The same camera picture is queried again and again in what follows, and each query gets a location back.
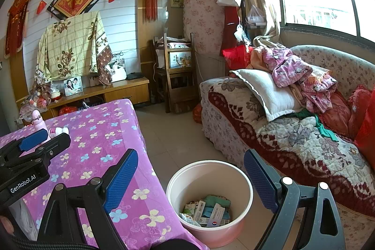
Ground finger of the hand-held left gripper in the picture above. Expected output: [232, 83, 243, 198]
[29, 133, 71, 165]
[18, 129, 49, 152]

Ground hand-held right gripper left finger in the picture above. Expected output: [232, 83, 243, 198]
[37, 148, 139, 250]

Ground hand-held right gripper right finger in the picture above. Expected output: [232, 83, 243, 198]
[244, 149, 346, 250]

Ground green towel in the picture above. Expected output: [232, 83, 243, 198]
[203, 195, 232, 208]

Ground white plastic bucket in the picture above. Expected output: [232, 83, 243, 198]
[166, 160, 254, 249]

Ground small white cardboard box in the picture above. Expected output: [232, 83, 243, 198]
[202, 203, 227, 228]

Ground blue packet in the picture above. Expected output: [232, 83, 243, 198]
[202, 206, 217, 220]

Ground green white milk carton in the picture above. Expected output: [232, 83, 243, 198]
[180, 201, 203, 228]

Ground person's left hand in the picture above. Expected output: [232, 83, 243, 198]
[0, 215, 15, 236]

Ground small white pink-label bottle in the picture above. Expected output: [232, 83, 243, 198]
[48, 127, 69, 138]

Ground pink water bottle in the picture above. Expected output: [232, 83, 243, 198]
[32, 109, 49, 133]

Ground red bag under cabinet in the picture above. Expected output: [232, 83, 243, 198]
[59, 106, 78, 116]

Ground flower and bag clutter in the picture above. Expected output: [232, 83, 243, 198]
[19, 83, 63, 119]

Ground pink floral tablecloth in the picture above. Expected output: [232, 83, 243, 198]
[0, 98, 210, 250]

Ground floral covered sofa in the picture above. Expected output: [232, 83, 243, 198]
[199, 45, 375, 250]

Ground framed couple photo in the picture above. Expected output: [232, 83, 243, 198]
[63, 76, 84, 97]

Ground green garment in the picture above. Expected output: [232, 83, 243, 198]
[289, 109, 339, 142]

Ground wooden cabinet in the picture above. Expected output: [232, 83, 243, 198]
[18, 77, 150, 122]

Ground white pillow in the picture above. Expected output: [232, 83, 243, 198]
[229, 68, 302, 122]

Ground orange plastic bag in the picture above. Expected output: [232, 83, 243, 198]
[192, 104, 203, 124]

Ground wedding photo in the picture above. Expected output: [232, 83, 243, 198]
[107, 58, 127, 83]

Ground floral checked cloth cover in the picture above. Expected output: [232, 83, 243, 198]
[34, 11, 114, 86]

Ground wooden chair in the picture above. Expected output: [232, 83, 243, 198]
[151, 33, 200, 113]

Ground pink patterned clothes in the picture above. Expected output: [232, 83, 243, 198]
[249, 46, 337, 114]

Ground red cushion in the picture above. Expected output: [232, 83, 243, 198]
[353, 104, 375, 156]

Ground red hanging banner ornament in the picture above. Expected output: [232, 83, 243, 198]
[4, 0, 34, 60]

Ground framed picture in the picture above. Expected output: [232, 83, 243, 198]
[168, 51, 192, 69]

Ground clear plastic bag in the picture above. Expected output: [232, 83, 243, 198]
[234, 24, 252, 44]
[246, 5, 267, 26]

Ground red hanging garment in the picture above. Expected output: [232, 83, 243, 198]
[224, 5, 244, 51]

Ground floral covered air conditioner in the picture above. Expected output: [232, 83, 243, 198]
[183, 0, 227, 56]

